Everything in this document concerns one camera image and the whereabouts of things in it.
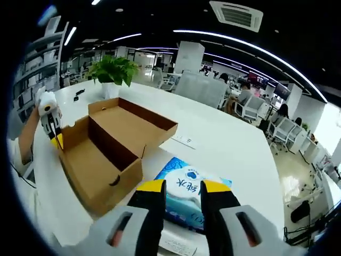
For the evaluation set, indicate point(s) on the white power strip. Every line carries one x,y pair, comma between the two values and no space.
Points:
183,141

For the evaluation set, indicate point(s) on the soft blue wet wipes pack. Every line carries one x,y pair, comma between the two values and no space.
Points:
186,184

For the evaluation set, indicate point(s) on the green potted plant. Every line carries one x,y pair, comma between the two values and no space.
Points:
112,69

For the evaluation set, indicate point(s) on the white office chair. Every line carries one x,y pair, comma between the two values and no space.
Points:
282,133
250,108

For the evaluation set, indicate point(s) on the ceiling air conditioner vent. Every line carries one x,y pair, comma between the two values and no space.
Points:
237,16

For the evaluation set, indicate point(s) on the reddish wall display screen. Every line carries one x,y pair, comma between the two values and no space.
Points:
258,80

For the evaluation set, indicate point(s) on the frosted desk divider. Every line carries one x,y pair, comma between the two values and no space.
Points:
199,89

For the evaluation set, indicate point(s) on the brown cardboard shoe box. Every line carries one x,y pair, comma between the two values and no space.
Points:
88,165

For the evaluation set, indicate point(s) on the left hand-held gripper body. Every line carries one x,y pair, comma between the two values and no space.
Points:
48,101

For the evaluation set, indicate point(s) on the grey metal storage shelf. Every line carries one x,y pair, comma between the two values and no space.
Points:
40,42

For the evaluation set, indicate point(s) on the white slatted crate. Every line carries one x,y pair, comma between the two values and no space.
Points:
53,25

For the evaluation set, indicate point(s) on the small black table object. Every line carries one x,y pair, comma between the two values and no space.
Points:
80,92

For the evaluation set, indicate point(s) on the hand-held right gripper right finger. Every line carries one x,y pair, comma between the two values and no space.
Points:
229,232

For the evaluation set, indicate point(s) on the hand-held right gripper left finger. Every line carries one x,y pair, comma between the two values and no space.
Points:
125,232

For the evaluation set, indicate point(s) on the dark wall display screen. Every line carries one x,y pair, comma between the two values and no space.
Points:
282,91

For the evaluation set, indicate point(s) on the curved ceiling light strip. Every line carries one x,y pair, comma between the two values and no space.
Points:
253,48

